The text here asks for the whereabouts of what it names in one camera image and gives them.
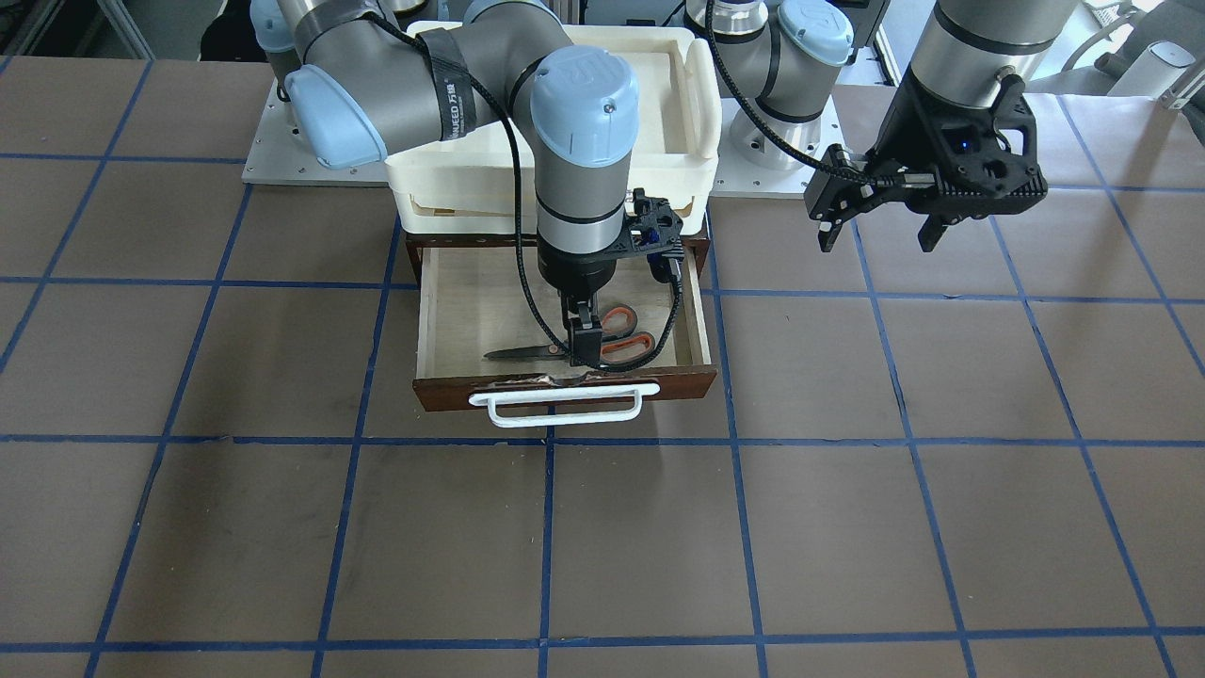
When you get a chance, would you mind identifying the cream plastic tray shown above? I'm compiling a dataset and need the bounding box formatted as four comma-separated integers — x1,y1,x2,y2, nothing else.
386,25,722,236

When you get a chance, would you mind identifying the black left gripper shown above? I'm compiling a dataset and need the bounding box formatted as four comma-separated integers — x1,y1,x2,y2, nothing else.
804,73,1050,253

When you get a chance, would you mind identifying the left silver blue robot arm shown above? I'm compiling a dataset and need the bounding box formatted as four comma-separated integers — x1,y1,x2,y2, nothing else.
682,1,1072,252

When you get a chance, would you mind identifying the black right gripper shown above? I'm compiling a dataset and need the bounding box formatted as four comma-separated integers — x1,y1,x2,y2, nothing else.
537,248,617,369

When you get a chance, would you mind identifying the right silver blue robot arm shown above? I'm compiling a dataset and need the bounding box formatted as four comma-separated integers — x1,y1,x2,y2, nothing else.
249,1,637,372

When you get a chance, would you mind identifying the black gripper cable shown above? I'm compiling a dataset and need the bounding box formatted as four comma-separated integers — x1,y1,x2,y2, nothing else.
368,8,683,373

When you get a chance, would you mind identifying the dark brown wooden cabinet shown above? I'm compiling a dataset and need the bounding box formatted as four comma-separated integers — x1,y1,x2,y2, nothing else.
405,202,710,279

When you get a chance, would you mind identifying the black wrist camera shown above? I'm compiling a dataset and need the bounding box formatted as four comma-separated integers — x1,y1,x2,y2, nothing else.
619,188,684,283

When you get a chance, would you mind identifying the light wooden drawer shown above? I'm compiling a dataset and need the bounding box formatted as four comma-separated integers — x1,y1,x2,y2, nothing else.
413,248,718,428

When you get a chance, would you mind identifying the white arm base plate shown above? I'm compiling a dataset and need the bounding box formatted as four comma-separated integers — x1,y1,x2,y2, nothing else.
712,87,844,199
242,82,388,187

